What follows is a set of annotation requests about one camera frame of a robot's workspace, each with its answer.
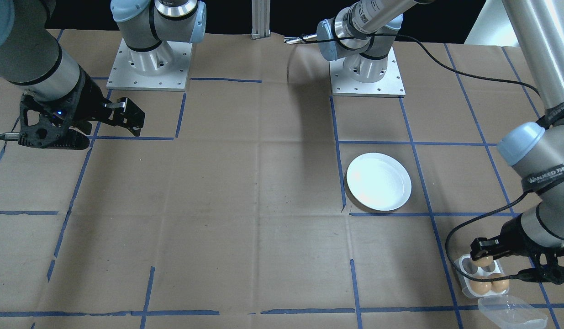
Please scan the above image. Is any white round plate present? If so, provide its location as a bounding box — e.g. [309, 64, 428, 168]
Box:
[346, 153, 412, 212]

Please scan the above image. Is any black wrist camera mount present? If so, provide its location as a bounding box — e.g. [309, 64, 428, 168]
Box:
[18, 91, 91, 150]
[522, 244, 564, 285]

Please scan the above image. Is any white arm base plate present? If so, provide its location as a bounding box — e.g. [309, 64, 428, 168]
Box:
[330, 46, 406, 97]
[106, 37, 193, 92]

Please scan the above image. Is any black frame cover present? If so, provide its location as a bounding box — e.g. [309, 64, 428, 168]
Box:
[44, 0, 488, 44]

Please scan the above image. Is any silver arm base connector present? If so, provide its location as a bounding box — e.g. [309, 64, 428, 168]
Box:
[284, 34, 320, 45]

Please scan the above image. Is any aluminium frame post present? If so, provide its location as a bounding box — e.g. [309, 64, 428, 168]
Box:
[251, 0, 271, 41]

